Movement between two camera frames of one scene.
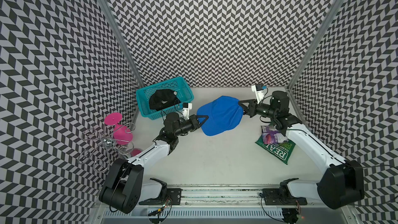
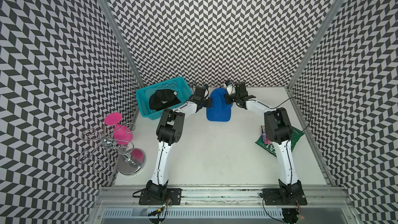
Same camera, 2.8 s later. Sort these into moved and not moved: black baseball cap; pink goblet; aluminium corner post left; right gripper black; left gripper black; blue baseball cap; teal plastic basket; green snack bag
Moved: right gripper black; blue baseball cap; left gripper black
Not moved: teal plastic basket; black baseball cap; aluminium corner post left; pink goblet; green snack bag
